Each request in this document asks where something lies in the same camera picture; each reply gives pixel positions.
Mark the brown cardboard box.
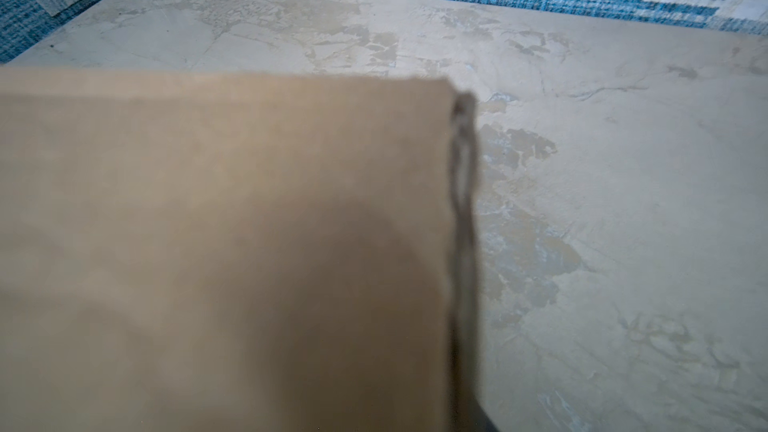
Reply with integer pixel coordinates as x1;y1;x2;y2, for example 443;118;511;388
1;66;479;431

